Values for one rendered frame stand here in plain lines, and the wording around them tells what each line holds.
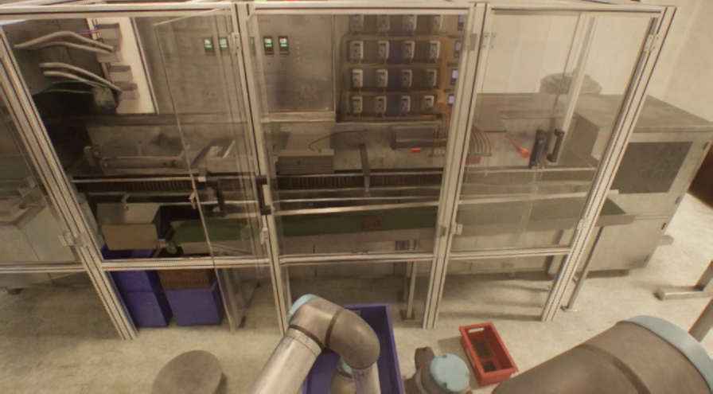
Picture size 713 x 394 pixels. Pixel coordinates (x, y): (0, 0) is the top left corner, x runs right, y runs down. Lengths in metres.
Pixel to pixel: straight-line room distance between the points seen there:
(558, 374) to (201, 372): 1.73
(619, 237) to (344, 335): 2.17
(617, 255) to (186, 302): 2.75
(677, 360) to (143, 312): 2.41
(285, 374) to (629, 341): 0.77
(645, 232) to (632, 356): 2.45
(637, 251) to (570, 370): 2.58
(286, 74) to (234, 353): 1.57
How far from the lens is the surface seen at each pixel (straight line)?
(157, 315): 2.55
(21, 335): 3.05
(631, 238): 2.95
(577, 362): 0.52
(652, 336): 0.58
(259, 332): 2.41
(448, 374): 1.04
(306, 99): 2.07
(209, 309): 2.40
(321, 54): 2.00
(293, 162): 1.79
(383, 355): 2.00
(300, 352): 1.08
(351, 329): 1.08
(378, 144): 2.10
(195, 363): 2.08
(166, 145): 2.29
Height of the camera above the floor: 1.89
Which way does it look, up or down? 30 degrees down
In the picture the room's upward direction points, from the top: straight up
